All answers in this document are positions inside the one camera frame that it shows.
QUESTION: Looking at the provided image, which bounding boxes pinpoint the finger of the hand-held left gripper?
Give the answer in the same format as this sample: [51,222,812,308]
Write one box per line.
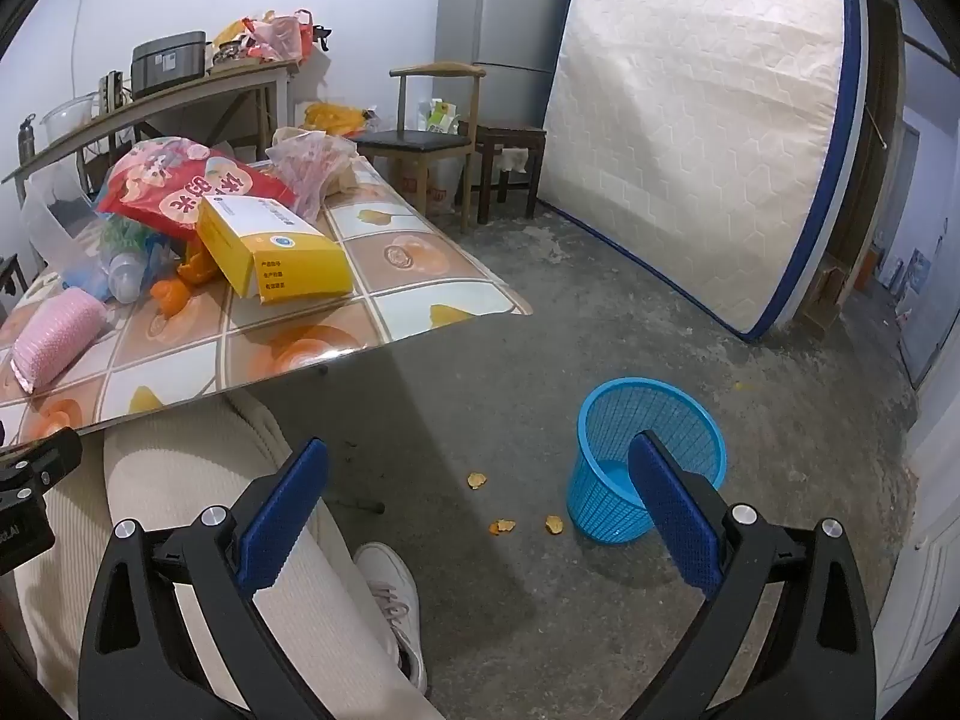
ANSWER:
[0,427,83,497]

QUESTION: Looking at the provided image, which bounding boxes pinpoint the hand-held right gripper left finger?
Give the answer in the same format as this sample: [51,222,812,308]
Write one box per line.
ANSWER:
[77,437,344,720]

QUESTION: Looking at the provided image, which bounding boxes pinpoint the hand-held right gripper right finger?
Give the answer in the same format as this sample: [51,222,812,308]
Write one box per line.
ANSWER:
[609,431,877,720]

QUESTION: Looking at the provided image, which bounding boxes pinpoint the blue mesh waste basket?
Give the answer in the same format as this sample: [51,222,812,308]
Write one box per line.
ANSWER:
[566,379,728,545]

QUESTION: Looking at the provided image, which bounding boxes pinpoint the clear plastic bottle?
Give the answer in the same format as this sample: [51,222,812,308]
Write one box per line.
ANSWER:
[105,247,153,302]

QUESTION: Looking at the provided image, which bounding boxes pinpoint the blue plastic wrapper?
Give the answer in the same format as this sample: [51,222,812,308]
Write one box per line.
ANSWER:
[142,236,181,282]

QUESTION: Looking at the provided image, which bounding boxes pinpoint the person's leg in cream pants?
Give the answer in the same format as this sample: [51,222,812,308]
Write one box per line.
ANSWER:
[13,390,425,720]

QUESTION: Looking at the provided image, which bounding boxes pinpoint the white shoe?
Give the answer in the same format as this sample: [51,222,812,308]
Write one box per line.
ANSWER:
[352,541,430,695]

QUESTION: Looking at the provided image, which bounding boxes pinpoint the pink bubble wrap roll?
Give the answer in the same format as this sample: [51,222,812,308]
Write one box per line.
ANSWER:
[10,289,108,392]

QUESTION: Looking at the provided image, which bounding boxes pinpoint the green plastic packaging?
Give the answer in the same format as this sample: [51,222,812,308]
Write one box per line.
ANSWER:
[100,216,153,256]

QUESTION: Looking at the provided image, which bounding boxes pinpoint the white door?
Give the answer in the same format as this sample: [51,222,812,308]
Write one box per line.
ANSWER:
[874,382,960,700]

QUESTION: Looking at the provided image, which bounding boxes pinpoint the yellow cardboard box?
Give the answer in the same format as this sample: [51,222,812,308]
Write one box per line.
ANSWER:
[196,195,355,307]

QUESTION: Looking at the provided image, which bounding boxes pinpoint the cardboard piece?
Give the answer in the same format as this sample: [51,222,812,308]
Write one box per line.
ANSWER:
[808,255,857,332]

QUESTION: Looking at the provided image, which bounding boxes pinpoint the leaf patterned tablecloth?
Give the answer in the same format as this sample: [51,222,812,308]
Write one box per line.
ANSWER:
[0,154,535,437]

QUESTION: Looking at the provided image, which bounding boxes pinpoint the red snack bag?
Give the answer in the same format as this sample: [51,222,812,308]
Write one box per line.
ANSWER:
[97,137,298,245]

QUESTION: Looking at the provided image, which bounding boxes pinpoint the clear plastic bowl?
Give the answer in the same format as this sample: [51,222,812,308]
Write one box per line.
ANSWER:
[40,93,103,149]

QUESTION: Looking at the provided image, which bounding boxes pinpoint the clear pink printed plastic bag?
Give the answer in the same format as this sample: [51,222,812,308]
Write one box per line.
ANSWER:
[265,127,362,224]

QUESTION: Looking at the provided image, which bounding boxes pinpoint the white sack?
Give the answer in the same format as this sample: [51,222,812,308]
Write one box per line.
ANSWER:
[396,159,464,220]

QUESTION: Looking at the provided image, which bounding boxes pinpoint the white mattress with blue edge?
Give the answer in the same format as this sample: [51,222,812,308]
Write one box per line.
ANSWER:
[538,0,872,343]

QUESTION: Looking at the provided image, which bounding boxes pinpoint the long wooden side table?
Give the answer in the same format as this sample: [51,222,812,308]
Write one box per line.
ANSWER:
[2,58,302,185]

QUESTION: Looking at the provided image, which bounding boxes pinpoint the wooden chair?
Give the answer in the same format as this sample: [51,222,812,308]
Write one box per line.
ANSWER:
[355,63,488,235]

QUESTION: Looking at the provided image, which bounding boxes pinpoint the yellow plastic bag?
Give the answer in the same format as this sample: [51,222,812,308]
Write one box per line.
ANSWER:
[303,101,377,139]

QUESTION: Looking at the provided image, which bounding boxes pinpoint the dark wooden stool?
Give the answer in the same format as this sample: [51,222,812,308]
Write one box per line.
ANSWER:
[472,122,550,224]

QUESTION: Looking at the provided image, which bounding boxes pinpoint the grey rice cooker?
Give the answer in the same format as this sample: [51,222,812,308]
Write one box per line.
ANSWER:
[130,31,209,99]

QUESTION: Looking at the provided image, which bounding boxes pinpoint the white paper bags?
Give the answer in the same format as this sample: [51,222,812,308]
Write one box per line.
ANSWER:
[418,96,467,137]

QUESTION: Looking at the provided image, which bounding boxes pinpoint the red and pink plastic bags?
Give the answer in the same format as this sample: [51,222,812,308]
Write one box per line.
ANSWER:
[212,8,317,66]

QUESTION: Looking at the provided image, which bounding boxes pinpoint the grey refrigerator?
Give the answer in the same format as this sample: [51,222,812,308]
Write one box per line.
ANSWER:
[434,0,588,131]

